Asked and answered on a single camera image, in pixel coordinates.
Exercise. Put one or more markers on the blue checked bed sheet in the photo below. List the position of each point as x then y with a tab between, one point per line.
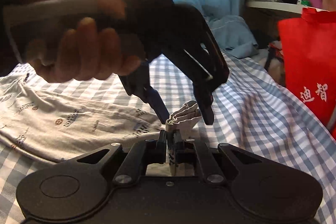
249	108

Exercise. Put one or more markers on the person's left hand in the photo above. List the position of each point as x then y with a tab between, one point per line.
78	56

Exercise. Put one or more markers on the crumpled blue blanket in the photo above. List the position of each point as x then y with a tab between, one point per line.
231	32

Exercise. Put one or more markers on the red fabric bag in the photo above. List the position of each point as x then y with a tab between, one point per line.
309	61

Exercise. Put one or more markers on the pale cloth bundle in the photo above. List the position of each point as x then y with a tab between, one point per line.
275	61

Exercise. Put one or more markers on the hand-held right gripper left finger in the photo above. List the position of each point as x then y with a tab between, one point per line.
162	145

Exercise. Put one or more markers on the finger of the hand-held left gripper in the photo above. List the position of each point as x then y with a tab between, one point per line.
206	111
157	106

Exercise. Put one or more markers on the small green white toy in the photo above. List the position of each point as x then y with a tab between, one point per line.
302	2

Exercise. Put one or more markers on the grey printed pants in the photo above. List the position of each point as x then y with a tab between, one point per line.
78	119

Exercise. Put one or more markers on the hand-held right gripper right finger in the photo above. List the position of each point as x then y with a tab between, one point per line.
183	150

